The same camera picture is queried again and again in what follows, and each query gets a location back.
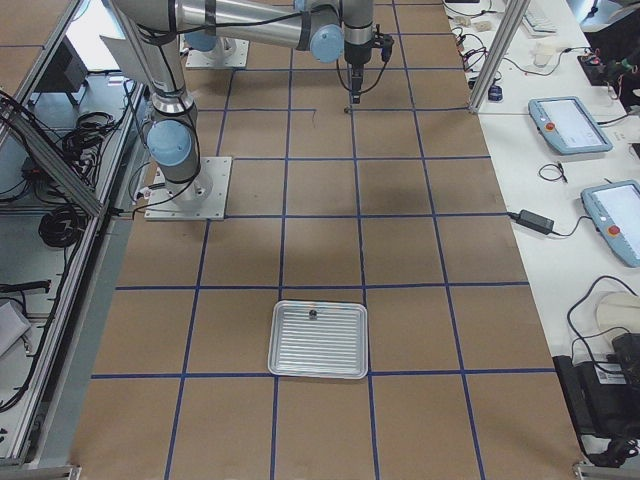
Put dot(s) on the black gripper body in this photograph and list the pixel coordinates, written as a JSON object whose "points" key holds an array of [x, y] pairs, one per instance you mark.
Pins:
{"points": [[357, 55]]}

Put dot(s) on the silver ribbed metal tray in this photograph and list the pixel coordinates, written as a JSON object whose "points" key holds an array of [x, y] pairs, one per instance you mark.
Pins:
{"points": [[333, 345]]}

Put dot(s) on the white keyboard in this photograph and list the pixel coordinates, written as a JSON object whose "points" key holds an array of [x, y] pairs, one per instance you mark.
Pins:
{"points": [[537, 24]]}

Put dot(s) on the upper blue teach pendant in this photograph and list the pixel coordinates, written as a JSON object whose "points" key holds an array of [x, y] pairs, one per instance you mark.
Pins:
{"points": [[567, 126]]}

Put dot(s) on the blue teach pendant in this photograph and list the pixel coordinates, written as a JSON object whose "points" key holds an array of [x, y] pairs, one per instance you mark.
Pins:
{"points": [[567, 126], [614, 209]]}

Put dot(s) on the black power adapter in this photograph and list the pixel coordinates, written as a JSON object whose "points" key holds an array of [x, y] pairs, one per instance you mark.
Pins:
{"points": [[536, 222]]}

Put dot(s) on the lower blue teach pendant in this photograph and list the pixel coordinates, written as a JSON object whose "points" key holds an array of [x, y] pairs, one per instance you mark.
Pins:
{"points": [[614, 209]]}

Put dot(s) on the black equipment box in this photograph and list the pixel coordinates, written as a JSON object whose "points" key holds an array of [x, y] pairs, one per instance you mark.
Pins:
{"points": [[603, 409]]}

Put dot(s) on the aluminium frame post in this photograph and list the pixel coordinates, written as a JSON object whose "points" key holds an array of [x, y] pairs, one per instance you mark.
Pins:
{"points": [[514, 13]]}

